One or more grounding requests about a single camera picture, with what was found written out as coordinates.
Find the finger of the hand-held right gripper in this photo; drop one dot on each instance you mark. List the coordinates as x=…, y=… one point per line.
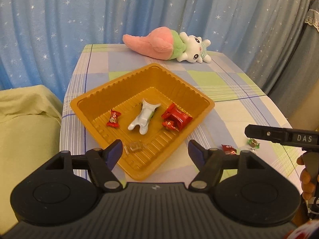
x=261, y=132

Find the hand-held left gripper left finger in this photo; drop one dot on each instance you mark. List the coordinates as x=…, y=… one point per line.
x=114, y=154

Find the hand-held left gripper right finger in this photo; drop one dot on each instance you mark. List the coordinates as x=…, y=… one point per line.
x=197, y=154

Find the green candy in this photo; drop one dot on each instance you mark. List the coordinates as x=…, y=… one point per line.
x=253, y=142

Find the yellow candy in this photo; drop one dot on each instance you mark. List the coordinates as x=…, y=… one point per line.
x=135, y=147

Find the red and brown candy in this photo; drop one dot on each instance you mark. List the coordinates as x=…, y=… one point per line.
x=228, y=149

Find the small red candy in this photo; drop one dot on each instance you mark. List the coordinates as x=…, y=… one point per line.
x=113, y=119

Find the wide red candy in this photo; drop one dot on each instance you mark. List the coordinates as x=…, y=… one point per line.
x=169, y=124

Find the silver and green snack packet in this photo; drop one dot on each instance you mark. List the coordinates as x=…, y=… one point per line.
x=144, y=117

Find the orange plastic tray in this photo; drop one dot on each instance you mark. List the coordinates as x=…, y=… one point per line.
x=162, y=79

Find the person's right hand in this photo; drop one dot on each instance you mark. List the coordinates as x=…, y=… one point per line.
x=306, y=184

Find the checked tablecloth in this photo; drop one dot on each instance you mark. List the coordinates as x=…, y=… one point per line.
x=224, y=92

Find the grey curtain with lace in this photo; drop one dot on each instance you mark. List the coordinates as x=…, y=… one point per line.
x=294, y=79

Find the light green sofa cover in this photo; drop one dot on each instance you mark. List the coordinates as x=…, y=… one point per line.
x=25, y=129

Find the red and white cloth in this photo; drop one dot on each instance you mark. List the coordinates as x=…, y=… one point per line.
x=305, y=232

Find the pink and white plush toy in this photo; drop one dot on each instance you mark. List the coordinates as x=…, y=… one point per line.
x=159, y=43

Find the blue starry curtain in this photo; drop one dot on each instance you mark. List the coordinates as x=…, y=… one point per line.
x=74, y=17

